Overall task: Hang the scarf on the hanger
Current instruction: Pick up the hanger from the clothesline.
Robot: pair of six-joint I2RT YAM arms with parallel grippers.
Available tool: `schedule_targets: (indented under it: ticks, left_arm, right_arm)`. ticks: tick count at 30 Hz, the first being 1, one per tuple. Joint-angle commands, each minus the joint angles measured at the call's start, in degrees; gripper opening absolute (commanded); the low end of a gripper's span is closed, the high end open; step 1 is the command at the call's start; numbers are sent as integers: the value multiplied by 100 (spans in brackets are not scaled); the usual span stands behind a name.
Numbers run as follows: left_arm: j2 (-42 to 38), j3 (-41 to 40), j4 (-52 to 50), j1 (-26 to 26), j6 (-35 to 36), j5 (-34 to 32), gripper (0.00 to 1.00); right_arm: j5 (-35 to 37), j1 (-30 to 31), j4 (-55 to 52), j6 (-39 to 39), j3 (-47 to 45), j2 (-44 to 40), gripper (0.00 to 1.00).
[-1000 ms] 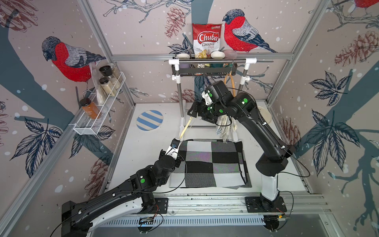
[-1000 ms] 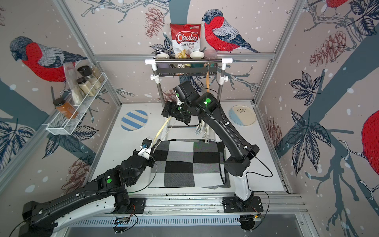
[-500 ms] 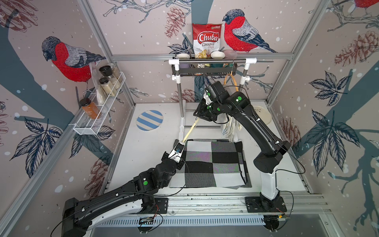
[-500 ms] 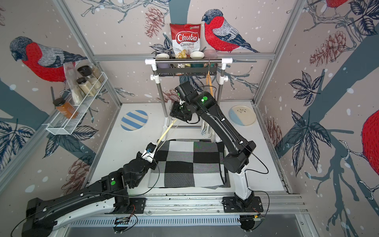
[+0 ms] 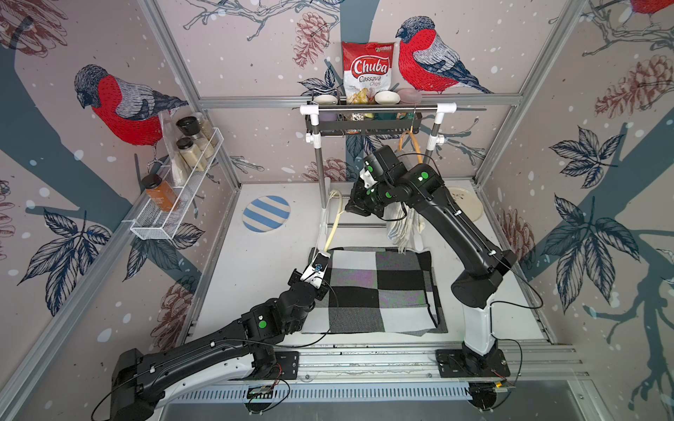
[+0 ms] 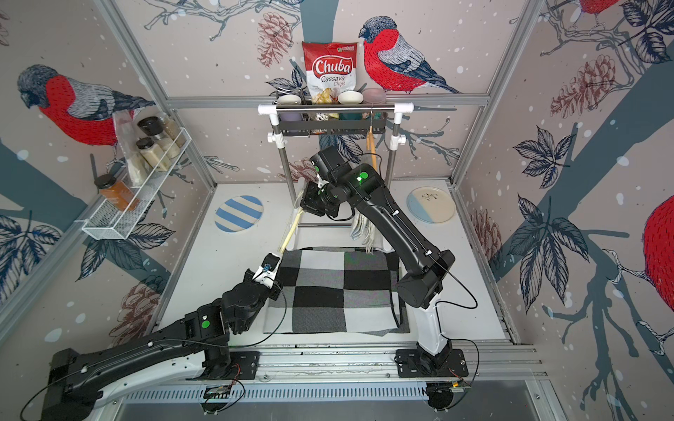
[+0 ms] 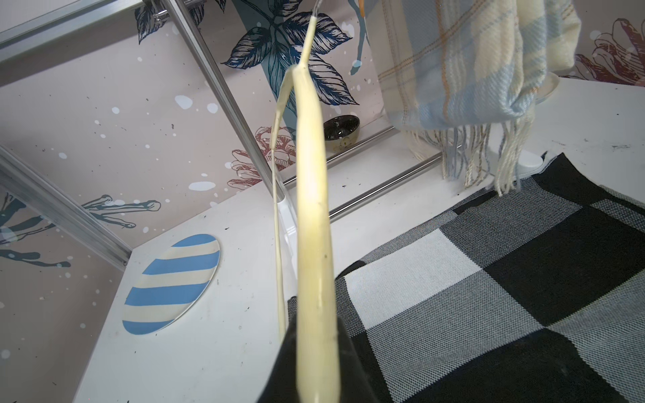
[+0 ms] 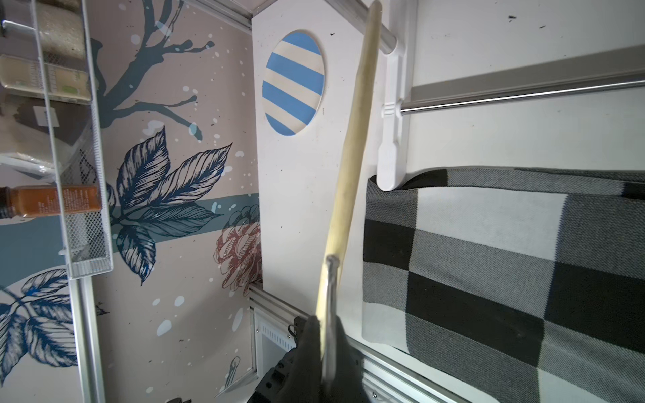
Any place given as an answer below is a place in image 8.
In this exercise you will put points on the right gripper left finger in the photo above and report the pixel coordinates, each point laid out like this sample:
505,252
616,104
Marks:
297,377

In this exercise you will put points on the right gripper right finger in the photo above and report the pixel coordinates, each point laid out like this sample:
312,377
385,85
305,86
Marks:
329,345

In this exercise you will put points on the black grey checkered scarf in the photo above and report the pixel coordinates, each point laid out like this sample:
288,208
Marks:
526,284

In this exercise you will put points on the cream wooden hanger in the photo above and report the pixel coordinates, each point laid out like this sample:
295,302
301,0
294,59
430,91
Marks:
352,153

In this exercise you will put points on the blue striped round plate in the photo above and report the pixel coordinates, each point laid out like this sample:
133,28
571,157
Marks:
293,83

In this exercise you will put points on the orange spice jar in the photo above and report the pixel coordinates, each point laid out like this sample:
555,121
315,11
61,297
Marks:
43,201

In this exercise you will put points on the white steel clothes rack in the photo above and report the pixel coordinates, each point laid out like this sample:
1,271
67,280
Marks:
606,71

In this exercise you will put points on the white wire spice rack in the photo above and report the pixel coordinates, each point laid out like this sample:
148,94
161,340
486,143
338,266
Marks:
57,143

